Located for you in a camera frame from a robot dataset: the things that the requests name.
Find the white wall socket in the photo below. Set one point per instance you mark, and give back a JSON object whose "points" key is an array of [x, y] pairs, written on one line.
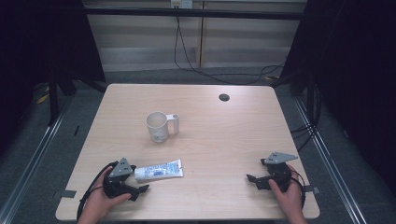
{"points": [[181, 3]]}

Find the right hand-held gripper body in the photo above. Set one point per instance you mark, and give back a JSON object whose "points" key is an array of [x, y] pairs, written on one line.
{"points": [[278, 172]]}

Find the person's left hand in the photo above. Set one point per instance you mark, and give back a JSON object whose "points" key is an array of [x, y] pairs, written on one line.
{"points": [[98, 199]]}

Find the black metal stand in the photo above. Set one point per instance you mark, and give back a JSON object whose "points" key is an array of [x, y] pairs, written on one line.
{"points": [[53, 99]]}

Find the white and blue toothpaste tube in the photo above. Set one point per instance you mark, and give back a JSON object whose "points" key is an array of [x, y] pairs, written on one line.
{"points": [[160, 170]]}

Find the black horizontal frame bar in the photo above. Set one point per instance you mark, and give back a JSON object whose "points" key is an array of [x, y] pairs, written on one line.
{"points": [[193, 13]]}

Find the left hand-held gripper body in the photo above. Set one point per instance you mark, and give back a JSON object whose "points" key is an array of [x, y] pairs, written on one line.
{"points": [[120, 170]]}

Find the black curtain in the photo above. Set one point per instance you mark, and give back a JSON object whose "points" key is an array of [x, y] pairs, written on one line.
{"points": [[40, 40], [358, 77]]}

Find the metal floor rail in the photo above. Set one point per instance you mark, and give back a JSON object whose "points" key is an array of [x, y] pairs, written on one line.
{"points": [[330, 161], [34, 161]]}

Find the small black floor strip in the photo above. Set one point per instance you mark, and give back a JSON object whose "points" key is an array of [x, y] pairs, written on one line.
{"points": [[76, 130]]}

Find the person's right hand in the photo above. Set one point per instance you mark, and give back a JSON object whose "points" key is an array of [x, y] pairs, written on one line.
{"points": [[291, 197]]}

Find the yellow floor marker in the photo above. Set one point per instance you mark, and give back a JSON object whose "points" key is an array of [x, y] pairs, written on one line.
{"points": [[42, 99]]}

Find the grey tape strip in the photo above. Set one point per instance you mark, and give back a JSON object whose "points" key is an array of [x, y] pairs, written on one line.
{"points": [[312, 189], [64, 194]]}

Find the dark round table grommet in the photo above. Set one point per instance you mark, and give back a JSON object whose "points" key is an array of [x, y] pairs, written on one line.
{"points": [[224, 97]]}

